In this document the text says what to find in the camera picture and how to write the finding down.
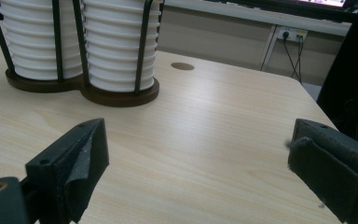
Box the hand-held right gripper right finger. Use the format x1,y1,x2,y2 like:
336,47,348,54
287,118,358,224

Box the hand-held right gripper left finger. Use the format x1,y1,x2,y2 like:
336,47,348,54
25,118,110,224

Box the dark wooden cup holder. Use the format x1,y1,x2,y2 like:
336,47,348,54
0,0,166,108

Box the tall stack of white cups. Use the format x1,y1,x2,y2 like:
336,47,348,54
81,0,163,93

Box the short stack of white cups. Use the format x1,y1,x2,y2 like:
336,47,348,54
0,0,85,81

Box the light background desk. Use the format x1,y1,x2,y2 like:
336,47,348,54
163,0,352,73

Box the black power cable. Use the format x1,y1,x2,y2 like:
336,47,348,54
282,32,302,82
290,35,305,80

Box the white wall socket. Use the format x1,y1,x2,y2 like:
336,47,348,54
276,26,309,43

